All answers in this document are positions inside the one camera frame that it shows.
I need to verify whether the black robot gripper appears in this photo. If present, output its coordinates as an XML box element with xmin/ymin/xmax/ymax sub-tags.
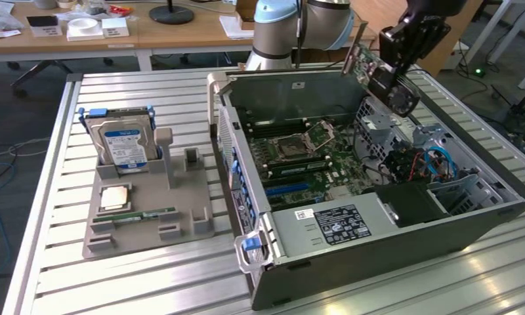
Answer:
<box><xmin>378</xmin><ymin>0</ymin><xmax>469</xmax><ymax>75</ymax></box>

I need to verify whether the green graphics card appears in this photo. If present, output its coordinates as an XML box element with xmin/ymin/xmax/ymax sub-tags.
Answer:
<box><xmin>340</xmin><ymin>20</ymin><xmax>422</xmax><ymax>118</ymax></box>

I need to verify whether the wooden cabinet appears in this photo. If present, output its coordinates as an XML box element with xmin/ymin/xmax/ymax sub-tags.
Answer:
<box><xmin>348</xmin><ymin>0</ymin><xmax>485</xmax><ymax>77</ymax></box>

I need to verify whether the metal drive cage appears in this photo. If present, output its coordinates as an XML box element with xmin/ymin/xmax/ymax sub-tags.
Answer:
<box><xmin>353</xmin><ymin>96</ymin><xmax>421</xmax><ymax>158</ymax></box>

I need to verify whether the metal socket cover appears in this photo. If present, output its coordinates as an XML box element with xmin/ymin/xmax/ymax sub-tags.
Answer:
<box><xmin>304</xmin><ymin>119</ymin><xmax>338</xmax><ymax>145</ymax></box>

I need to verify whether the brown cardboard box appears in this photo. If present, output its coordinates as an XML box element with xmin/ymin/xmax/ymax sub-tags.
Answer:
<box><xmin>234</xmin><ymin>0</ymin><xmax>258</xmax><ymax>23</ymax></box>

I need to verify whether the white paper stack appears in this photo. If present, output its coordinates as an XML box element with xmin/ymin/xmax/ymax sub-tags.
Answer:
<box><xmin>218</xmin><ymin>14</ymin><xmax>257</xmax><ymax>41</ymax></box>

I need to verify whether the CPU socket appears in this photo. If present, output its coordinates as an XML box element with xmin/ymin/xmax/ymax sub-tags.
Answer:
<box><xmin>272</xmin><ymin>133</ymin><xmax>318</xmax><ymax>162</ymax></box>

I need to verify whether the green motherboard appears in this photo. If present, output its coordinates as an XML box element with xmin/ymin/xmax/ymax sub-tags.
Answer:
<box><xmin>240</xmin><ymin>110</ymin><xmax>380</xmax><ymax>213</ymax></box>

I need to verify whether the green RAM stick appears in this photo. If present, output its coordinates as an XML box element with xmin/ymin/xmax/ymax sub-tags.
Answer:
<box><xmin>269</xmin><ymin>159</ymin><xmax>330</xmax><ymax>178</ymax></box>
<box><xmin>92</xmin><ymin>206</ymin><xmax>178</xmax><ymax>226</ymax></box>

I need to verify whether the metal disk bay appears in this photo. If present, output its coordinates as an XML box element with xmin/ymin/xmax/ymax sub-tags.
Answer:
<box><xmin>426</xmin><ymin>173</ymin><xmax>504</xmax><ymax>216</ymax></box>

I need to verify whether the blue expansion slot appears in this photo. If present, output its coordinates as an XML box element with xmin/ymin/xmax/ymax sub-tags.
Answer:
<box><xmin>264</xmin><ymin>182</ymin><xmax>310</xmax><ymax>198</ymax></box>

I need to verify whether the black lamp base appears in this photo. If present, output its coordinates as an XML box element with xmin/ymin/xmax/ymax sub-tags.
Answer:
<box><xmin>148</xmin><ymin>0</ymin><xmax>196</xmax><ymax>25</ymax></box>

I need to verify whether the grey power supply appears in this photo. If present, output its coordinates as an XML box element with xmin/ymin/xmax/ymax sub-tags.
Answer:
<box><xmin>260</xmin><ymin>192</ymin><xmax>406</xmax><ymax>260</ymax></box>

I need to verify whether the white regulatory label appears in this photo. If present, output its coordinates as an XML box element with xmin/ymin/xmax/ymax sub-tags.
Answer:
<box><xmin>230</xmin><ymin>190</ymin><xmax>250</xmax><ymax>233</ymax></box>

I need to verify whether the red packet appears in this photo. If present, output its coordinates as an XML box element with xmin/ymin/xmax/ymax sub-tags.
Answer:
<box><xmin>108</xmin><ymin>3</ymin><xmax>132</xmax><ymax>17</ymax></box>

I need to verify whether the black open PC case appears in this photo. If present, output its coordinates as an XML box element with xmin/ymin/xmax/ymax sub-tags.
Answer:
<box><xmin>206</xmin><ymin>64</ymin><xmax>525</xmax><ymax>312</ymax></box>

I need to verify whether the plain white box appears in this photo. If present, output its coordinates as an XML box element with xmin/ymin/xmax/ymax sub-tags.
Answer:
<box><xmin>101</xmin><ymin>17</ymin><xmax>129</xmax><ymax>39</ymax></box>

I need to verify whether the hard disk with blue carrier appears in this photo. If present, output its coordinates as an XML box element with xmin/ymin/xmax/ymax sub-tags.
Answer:
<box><xmin>78</xmin><ymin>105</ymin><xmax>164</xmax><ymax>174</ymax></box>

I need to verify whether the flat white box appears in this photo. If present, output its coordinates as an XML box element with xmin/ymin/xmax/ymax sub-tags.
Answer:
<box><xmin>65</xmin><ymin>26</ymin><xmax>105</xmax><ymax>43</ymax></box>

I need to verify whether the white tape roll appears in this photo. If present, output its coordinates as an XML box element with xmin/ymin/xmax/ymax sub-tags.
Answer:
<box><xmin>68</xmin><ymin>18</ymin><xmax>98</xmax><ymax>33</ymax></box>

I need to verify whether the CPU chip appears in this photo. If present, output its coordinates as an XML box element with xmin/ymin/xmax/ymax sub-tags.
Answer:
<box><xmin>98</xmin><ymin>185</ymin><xmax>134</xmax><ymax>213</ymax></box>

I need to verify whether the white box with black lid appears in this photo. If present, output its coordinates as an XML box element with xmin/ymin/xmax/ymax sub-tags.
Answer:
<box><xmin>26</xmin><ymin>15</ymin><xmax>62</xmax><ymax>37</ymax></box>

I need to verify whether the grey parts rack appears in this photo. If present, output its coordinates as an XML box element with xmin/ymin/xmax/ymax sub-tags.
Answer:
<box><xmin>81</xmin><ymin>127</ymin><xmax>216</xmax><ymax>261</ymax></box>

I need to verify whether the office chair base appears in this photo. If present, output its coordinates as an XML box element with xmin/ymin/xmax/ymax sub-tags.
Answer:
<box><xmin>8</xmin><ymin>58</ymin><xmax>114</xmax><ymax>96</ymax></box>

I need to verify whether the clear plastic bag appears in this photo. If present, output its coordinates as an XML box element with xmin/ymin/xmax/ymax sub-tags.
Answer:
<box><xmin>0</xmin><ymin>0</ymin><xmax>26</xmax><ymax>31</ymax></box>

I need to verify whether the white table frame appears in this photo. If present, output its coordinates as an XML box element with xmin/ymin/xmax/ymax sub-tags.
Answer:
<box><xmin>461</xmin><ymin>0</ymin><xmax>525</xmax><ymax>89</ymax></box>

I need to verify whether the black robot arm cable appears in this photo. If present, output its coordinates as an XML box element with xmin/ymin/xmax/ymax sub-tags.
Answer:
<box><xmin>292</xmin><ymin>0</ymin><xmax>306</xmax><ymax>68</ymax></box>

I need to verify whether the black wire bundle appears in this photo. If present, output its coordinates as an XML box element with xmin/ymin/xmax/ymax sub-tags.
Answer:
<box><xmin>378</xmin><ymin>147</ymin><xmax>421</xmax><ymax>184</ymax></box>

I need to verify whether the blue SATA wire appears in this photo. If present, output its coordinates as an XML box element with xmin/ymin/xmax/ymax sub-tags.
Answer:
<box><xmin>422</xmin><ymin>146</ymin><xmax>460</xmax><ymax>183</ymax></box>

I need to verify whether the beige plastic case bracket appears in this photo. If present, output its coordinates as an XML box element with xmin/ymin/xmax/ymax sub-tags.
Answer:
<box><xmin>205</xmin><ymin>72</ymin><xmax>230</xmax><ymax>132</ymax></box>

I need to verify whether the clear plastic case handle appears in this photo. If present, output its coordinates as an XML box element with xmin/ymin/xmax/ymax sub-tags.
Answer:
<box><xmin>232</xmin><ymin>229</ymin><xmax>273</xmax><ymax>274</ymax></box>

